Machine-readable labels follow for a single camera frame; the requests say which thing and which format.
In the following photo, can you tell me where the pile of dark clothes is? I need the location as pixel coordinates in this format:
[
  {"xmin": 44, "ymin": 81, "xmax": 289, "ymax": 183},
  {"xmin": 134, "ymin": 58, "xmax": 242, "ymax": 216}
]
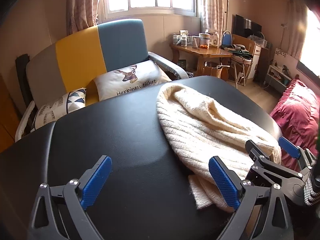
[{"xmin": 221, "ymin": 44, "xmax": 253, "ymax": 60}]

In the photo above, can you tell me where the cream knit sweater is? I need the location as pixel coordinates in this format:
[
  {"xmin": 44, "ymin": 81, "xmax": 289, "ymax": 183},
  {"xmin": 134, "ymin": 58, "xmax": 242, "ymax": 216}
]
[{"xmin": 156, "ymin": 83, "xmax": 282, "ymax": 213}]

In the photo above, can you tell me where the sheer side curtain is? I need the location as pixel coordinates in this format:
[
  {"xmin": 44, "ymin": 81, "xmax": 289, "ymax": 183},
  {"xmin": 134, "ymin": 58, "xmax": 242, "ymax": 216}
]
[{"xmin": 285, "ymin": 0, "xmax": 310, "ymax": 60}]

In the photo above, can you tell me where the wooden side table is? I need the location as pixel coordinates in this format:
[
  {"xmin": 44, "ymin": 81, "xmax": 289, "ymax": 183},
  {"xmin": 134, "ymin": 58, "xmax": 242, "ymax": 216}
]
[{"xmin": 170, "ymin": 42, "xmax": 233, "ymax": 77}]

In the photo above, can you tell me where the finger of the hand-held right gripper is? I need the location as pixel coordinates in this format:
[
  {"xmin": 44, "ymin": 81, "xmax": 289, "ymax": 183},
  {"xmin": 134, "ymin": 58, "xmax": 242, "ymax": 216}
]
[
  {"xmin": 278, "ymin": 137, "xmax": 317, "ymax": 173},
  {"xmin": 245, "ymin": 140, "xmax": 304, "ymax": 200}
]

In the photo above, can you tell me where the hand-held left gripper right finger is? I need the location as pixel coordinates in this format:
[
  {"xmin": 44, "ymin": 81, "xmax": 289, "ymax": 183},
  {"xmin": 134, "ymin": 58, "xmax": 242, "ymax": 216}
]
[{"xmin": 208, "ymin": 156, "xmax": 294, "ymax": 240}]

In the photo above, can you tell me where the small side window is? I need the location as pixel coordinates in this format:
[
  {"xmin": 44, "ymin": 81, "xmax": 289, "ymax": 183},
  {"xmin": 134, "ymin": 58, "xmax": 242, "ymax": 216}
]
[{"xmin": 299, "ymin": 6, "xmax": 320, "ymax": 77}]

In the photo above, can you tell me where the white triangle print pillow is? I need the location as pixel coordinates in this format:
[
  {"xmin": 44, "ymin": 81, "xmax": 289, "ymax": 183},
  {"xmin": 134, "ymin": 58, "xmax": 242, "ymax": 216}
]
[{"xmin": 31, "ymin": 87, "xmax": 88, "ymax": 132}]

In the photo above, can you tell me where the grey yellow blue sofa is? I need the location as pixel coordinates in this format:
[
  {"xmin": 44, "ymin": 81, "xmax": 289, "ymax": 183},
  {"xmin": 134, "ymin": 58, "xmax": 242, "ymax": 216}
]
[{"xmin": 15, "ymin": 19, "xmax": 189, "ymax": 143}]

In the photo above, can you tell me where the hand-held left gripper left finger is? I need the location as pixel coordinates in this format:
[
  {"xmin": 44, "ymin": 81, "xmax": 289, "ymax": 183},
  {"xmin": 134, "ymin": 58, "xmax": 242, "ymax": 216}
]
[{"xmin": 27, "ymin": 155, "xmax": 113, "ymax": 240}]

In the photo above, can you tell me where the black flat television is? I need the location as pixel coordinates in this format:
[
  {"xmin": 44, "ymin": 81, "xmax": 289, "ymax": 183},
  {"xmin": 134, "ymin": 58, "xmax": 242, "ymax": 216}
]
[{"xmin": 232, "ymin": 14, "xmax": 262, "ymax": 38}]

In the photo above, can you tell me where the brown paper bag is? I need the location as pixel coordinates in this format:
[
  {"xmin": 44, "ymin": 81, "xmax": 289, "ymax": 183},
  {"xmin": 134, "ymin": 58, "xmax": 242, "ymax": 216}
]
[{"xmin": 204, "ymin": 62, "xmax": 229, "ymax": 79}]

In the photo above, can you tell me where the white low shelf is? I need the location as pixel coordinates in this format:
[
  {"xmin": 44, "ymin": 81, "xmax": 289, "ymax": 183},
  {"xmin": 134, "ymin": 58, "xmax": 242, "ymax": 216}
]
[{"xmin": 265, "ymin": 60, "xmax": 293, "ymax": 93}]

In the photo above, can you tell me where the white folding rack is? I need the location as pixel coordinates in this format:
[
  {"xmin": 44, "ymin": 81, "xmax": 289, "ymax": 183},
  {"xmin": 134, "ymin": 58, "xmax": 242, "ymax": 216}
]
[{"xmin": 230, "ymin": 55, "xmax": 253, "ymax": 88}]

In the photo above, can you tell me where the white deer print pillow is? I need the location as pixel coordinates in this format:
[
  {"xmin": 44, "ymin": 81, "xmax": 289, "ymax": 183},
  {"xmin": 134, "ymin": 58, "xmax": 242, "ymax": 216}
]
[{"xmin": 93, "ymin": 60, "xmax": 173, "ymax": 101}]

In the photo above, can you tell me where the red ruffled bedspread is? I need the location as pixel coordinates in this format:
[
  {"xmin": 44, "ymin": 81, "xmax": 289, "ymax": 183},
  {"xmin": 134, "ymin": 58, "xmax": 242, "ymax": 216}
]
[{"xmin": 270, "ymin": 79, "xmax": 320, "ymax": 165}]

